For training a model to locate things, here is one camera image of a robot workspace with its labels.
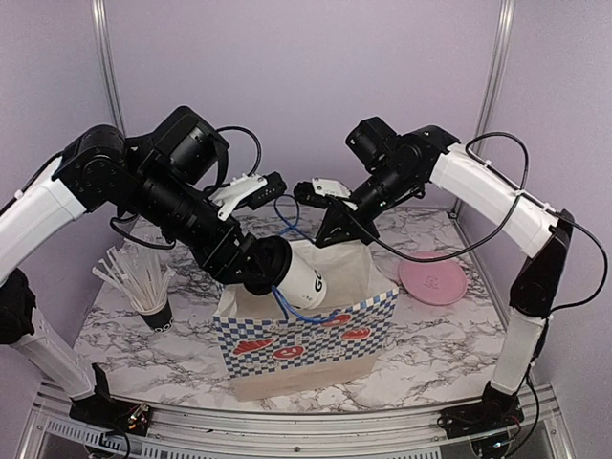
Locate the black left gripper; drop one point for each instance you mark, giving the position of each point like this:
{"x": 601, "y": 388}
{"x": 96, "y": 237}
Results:
{"x": 225, "y": 269}

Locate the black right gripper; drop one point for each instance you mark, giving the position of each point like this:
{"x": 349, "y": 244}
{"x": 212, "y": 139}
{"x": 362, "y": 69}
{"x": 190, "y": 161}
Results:
{"x": 337, "y": 216}

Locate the white paper coffee cup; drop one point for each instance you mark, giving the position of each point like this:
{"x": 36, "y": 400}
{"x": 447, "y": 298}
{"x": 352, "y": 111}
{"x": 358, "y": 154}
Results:
{"x": 302, "y": 285}

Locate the blue checkered paper bag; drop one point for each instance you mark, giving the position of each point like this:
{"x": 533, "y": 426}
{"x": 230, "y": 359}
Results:
{"x": 270, "y": 350}

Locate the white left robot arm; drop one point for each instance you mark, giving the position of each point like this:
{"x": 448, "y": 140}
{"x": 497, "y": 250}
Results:
{"x": 153, "y": 176}

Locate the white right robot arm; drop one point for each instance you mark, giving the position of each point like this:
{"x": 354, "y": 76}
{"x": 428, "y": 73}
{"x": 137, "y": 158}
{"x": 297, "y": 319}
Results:
{"x": 401, "y": 166}

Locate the bundle of wrapped straws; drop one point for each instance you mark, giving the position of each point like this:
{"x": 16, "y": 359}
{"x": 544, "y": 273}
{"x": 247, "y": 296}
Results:
{"x": 139, "y": 274}

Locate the black cup holding straws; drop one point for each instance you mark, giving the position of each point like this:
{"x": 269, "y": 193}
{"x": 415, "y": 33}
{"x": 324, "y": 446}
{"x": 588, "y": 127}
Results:
{"x": 160, "y": 318}

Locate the pink round plate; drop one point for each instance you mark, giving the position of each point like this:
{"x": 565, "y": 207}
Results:
{"x": 438, "y": 284}

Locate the aluminium frame post right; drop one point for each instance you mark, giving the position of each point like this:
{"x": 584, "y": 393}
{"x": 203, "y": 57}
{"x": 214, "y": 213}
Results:
{"x": 500, "y": 48}

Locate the aluminium frame post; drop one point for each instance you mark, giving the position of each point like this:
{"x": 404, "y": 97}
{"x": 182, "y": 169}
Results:
{"x": 500, "y": 48}
{"x": 106, "y": 62}

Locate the aluminium front rail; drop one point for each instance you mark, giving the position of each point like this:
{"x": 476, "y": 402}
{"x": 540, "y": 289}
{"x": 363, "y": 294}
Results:
{"x": 187, "y": 432}

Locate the aluminium frame post left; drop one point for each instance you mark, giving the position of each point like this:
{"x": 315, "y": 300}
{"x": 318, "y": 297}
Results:
{"x": 106, "y": 62}

